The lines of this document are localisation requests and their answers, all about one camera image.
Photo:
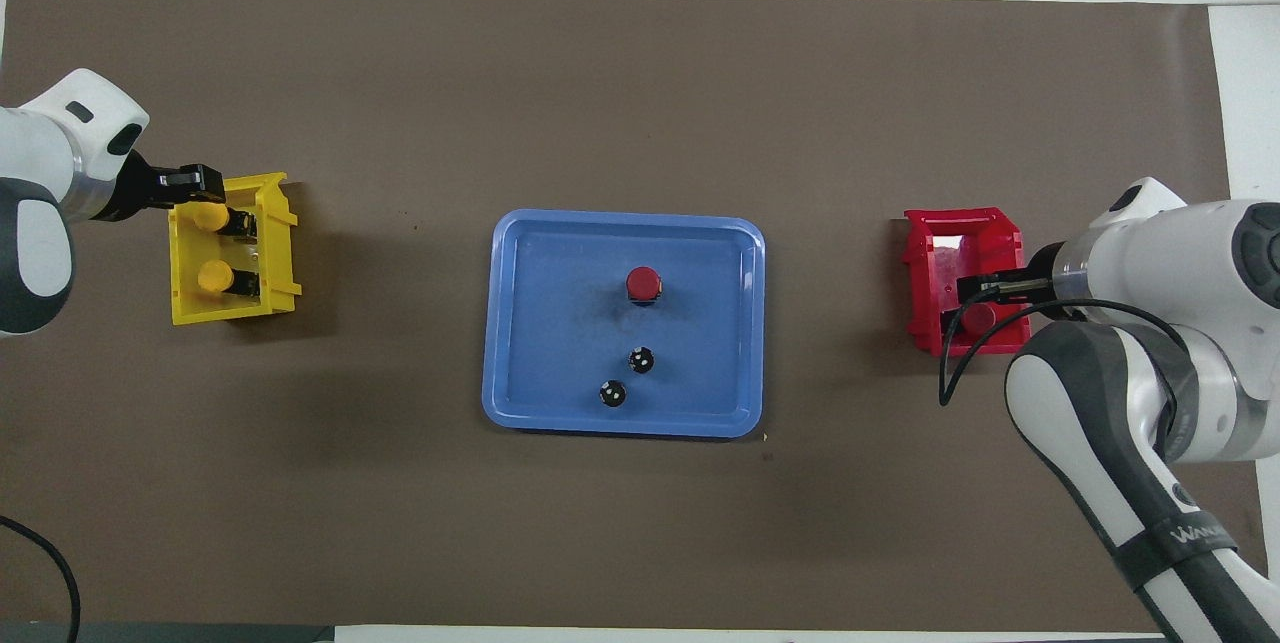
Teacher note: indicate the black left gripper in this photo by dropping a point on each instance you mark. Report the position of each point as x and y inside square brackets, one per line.
[140, 191]

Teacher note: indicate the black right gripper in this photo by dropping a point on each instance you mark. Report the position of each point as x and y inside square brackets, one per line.
[1045, 278]

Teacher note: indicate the red push button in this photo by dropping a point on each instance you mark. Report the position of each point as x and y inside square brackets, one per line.
[643, 281]
[982, 321]

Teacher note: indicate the yellow push button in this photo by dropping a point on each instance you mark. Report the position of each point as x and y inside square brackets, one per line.
[215, 275]
[208, 220]

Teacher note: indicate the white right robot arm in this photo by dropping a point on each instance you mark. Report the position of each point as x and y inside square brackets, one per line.
[1200, 253]

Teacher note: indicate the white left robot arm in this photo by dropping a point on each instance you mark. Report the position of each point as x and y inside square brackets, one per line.
[40, 138]

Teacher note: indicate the blue plastic tray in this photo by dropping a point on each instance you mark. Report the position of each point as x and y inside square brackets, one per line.
[560, 323]

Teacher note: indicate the red plastic bin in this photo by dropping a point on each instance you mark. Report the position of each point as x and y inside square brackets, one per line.
[925, 253]

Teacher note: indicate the yellow plastic bin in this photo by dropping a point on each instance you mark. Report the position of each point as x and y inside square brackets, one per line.
[185, 308]

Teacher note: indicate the black cylindrical capacitor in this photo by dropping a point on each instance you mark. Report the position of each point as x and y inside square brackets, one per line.
[640, 360]
[612, 394]

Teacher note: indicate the brown paper table mat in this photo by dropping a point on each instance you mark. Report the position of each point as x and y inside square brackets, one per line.
[400, 523]

